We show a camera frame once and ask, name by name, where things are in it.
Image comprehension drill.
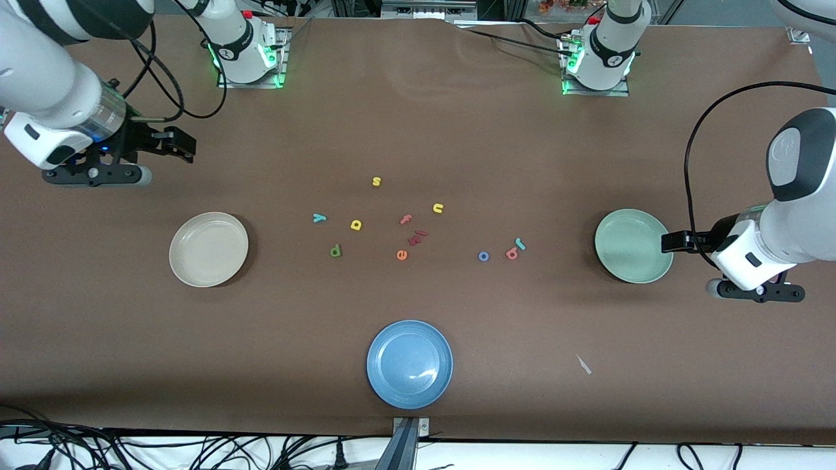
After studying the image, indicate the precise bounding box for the pale green round plate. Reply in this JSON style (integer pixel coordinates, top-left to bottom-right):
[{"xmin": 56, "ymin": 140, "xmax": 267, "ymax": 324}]
[{"xmin": 594, "ymin": 208, "xmax": 674, "ymax": 285}]

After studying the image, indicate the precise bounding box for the beige round plate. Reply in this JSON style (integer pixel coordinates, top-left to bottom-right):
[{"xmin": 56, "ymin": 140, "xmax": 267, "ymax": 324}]
[{"xmin": 169, "ymin": 211, "xmax": 249, "ymax": 288}]

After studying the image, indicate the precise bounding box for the silver background box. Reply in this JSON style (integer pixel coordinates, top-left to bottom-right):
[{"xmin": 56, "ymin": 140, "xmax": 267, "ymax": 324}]
[{"xmin": 382, "ymin": 0, "xmax": 477, "ymax": 19}]

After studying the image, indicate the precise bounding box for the blue round plate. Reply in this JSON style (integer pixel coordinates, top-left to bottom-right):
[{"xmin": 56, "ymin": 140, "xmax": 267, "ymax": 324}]
[{"xmin": 366, "ymin": 319, "xmax": 454, "ymax": 411}]

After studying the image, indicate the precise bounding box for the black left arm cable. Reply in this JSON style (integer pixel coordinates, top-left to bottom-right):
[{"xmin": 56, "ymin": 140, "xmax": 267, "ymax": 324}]
[{"xmin": 684, "ymin": 81, "xmax": 836, "ymax": 268}]

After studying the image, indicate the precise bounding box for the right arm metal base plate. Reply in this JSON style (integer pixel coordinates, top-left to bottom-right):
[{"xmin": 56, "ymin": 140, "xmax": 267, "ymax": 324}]
[{"xmin": 217, "ymin": 26, "xmax": 291, "ymax": 89}]

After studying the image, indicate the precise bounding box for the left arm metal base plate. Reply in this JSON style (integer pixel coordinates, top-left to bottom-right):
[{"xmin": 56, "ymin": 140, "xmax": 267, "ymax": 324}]
[{"xmin": 562, "ymin": 36, "xmax": 631, "ymax": 97}]

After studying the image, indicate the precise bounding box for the black base cable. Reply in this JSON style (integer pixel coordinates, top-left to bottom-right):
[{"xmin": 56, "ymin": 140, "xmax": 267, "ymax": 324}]
[{"xmin": 451, "ymin": 18, "xmax": 579, "ymax": 59}]

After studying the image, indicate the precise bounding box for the silver table edge bracket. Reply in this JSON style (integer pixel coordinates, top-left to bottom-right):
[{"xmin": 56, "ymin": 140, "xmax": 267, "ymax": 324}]
[{"xmin": 392, "ymin": 416, "xmax": 430, "ymax": 437}]

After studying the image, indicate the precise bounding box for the black floor cable bundle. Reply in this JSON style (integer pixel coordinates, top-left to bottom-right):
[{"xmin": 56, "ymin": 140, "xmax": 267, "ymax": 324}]
[{"xmin": 0, "ymin": 405, "xmax": 393, "ymax": 470}]

